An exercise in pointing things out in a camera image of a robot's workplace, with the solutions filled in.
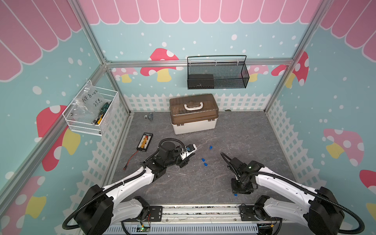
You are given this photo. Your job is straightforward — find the clear plastic zip bag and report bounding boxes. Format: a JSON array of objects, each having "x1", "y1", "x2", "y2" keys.
[{"x1": 70, "y1": 82, "x2": 106, "y2": 119}]

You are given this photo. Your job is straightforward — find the green yellow tool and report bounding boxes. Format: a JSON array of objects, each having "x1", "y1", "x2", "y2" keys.
[{"x1": 92, "y1": 102, "x2": 110, "y2": 125}]

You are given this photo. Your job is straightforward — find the black mesh wall basket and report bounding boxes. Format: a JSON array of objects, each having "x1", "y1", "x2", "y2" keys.
[{"x1": 187, "y1": 55, "x2": 250, "y2": 89}]

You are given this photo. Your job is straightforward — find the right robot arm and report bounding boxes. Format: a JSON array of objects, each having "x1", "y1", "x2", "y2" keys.
[{"x1": 222, "y1": 154, "x2": 365, "y2": 235}]

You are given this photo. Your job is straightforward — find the black box in basket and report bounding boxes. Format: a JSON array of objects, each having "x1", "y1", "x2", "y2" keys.
[{"x1": 187, "y1": 74, "x2": 214, "y2": 90}]

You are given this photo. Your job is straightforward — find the red black wire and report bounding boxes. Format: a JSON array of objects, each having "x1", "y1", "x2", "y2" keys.
[{"x1": 123, "y1": 150, "x2": 140, "y2": 171}]

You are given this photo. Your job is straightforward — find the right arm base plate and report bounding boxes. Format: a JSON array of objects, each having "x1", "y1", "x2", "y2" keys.
[{"x1": 239, "y1": 204, "x2": 279, "y2": 223}]

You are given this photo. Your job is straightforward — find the white wire wall basket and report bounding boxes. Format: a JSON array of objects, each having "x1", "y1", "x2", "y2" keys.
[{"x1": 63, "y1": 82, "x2": 119, "y2": 136}]

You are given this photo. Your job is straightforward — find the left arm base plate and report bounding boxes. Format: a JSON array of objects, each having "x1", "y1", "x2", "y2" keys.
[{"x1": 124, "y1": 206, "x2": 163, "y2": 222}]

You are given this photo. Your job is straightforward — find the black board yellow connectors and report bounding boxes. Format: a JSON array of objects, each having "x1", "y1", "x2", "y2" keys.
[{"x1": 137, "y1": 132, "x2": 153, "y2": 152}]

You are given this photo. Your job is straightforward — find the small grey metal clamp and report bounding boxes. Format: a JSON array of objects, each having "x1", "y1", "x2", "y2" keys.
[{"x1": 144, "y1": 113, "x2": 153, "y2": 121}]

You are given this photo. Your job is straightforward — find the clear test tube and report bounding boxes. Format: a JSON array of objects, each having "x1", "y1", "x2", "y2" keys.
[{"x1": 166, "y1": 170, "x2": 186, "y2": 176}]

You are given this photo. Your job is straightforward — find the brown lid storage box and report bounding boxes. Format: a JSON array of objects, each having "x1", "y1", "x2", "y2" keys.
[{"x1": 169, "y1": 94, "x2": 219, "y2": 135}]

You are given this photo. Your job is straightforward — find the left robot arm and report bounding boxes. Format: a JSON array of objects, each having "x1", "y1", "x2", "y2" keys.
[{"x1": 62, "y1": 138, "x2": 197, "y2": 235}]

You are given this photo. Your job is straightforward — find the small green circuit board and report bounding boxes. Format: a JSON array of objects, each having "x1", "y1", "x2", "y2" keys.
[{"x1": 136, "y1": 225, "x2": 151, "y2": 233}]

